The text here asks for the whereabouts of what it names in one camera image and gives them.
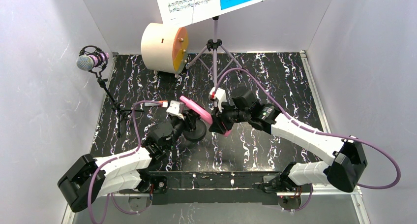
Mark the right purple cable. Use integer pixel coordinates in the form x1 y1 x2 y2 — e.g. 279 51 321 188
215 67 402 213

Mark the black round-base mic stand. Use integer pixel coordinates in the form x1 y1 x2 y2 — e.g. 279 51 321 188
183 119 207 142

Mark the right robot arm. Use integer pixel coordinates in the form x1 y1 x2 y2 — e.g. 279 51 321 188
209 87 367 192

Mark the white sheet music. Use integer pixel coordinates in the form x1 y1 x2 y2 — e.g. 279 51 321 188
153 0 272 25

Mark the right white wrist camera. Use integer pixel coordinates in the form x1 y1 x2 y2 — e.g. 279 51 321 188
209 87 227 112

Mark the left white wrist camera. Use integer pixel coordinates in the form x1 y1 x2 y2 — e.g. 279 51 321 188
166 100 184 120

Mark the pink microphone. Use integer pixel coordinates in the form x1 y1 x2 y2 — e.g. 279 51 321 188
179 96 231 137

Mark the silver tripod music stand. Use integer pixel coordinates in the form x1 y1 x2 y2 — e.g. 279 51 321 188
185 16 243 87

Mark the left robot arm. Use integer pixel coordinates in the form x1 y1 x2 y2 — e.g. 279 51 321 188
58 109 212 213

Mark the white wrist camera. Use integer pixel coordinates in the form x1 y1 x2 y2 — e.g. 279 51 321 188
209 87 227 112
166 100 184 120

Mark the aluminium frame rail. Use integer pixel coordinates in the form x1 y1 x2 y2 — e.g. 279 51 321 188
62 172 370 224

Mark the cream and orange drum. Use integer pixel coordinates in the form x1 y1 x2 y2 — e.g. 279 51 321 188
141 23 189 76

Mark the purple cable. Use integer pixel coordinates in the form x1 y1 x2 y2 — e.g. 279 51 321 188
86 100 168 224
215 67 402 213

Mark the black tripod mic stand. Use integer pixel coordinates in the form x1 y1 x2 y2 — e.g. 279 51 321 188
79 45 143 138

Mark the orange and grey marker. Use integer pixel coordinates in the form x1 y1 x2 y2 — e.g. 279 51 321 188
144 100 169 108

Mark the blue mesh microphone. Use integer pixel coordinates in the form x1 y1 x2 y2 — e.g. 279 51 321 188
76 52 109 71

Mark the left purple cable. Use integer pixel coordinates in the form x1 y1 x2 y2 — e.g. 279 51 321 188
86 100 168 224

